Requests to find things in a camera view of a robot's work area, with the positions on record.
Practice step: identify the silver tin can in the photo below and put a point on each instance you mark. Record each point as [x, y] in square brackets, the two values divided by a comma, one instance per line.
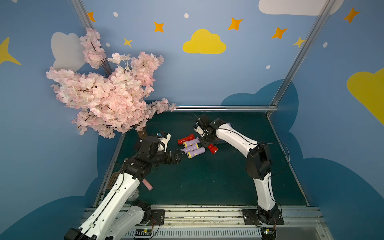
[134, 196]

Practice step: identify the purple flashlight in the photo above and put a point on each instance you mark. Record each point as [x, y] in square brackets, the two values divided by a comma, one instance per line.
[190, 148]
[196, 152]
[191, 142]

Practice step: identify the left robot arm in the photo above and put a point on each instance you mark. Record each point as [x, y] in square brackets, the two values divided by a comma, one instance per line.
[103, 224]

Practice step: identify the purple pink spatula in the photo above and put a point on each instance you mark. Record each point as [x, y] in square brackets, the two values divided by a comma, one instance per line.
[147, 185]

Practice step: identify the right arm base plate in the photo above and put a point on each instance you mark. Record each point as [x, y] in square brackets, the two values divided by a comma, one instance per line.
[261, 217]

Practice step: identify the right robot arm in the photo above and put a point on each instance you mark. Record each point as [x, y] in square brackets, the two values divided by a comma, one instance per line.
[258, 166]

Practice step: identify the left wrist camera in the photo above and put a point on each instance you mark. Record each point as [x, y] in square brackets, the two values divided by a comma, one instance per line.
[164, 138]

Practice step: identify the tree base plate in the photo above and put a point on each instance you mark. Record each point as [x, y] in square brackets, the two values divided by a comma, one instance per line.
[139, 142]

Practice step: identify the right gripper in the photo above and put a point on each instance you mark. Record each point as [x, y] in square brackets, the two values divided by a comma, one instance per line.
[205, 138]

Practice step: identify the pink cherry blossom tree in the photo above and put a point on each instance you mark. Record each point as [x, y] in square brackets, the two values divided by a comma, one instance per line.
[110, 104]

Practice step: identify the brown litter scoop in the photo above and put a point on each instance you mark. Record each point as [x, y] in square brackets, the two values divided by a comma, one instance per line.
[113, 180]

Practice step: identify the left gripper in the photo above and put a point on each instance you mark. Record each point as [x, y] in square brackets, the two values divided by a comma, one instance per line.
[170, 156]

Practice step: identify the red flashlight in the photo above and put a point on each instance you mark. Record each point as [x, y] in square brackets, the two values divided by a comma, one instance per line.
[213, 149]
[188, 138]

